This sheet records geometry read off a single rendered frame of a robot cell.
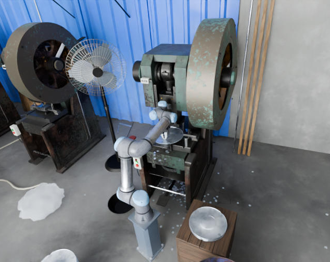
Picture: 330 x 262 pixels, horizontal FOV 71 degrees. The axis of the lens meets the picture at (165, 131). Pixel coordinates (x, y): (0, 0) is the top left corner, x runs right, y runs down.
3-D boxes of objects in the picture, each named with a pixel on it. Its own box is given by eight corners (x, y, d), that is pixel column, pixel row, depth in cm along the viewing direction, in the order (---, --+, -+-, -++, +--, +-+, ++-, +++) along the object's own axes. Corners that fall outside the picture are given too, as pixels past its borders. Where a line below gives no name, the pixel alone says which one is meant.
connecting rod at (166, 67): (173, 104, 197) (170, 64, 178) (160, 102, 201) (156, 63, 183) (181, 94, 213) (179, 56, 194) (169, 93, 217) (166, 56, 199)
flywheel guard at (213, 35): (212, 152, 168) (217, 30, 124) (175, 144, 179) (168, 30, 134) (236, 94, 246) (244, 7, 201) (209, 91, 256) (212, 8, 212)
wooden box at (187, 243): (223, 282, 179) (225, 257, 160) (177, 261, 194) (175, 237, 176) (233, 237, 209) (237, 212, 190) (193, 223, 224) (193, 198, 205)
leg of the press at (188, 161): (195, 216, 230) (195, 143, 182) (185, 213, 235) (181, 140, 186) (217, 159, 300) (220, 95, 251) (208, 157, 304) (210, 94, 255)
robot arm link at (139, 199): (144, 215, 170) (141, 204, 163) (130, 208, 177) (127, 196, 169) (153, 204, 178) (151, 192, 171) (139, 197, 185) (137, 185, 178)
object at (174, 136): (152, 146, 203) (152, 145, 202) (152, 129, 227) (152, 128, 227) (185, 142, 202) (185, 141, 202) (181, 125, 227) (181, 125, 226)
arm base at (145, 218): (144, 227, 174) (142, 219, 168) (130, 217, 182) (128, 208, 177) (157, 213, 183) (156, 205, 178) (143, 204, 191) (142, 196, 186)
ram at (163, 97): (175, 127, 206) (173, 96, 190) (159, 124, 212) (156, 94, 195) (181, 117, 219) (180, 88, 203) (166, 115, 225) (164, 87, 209)
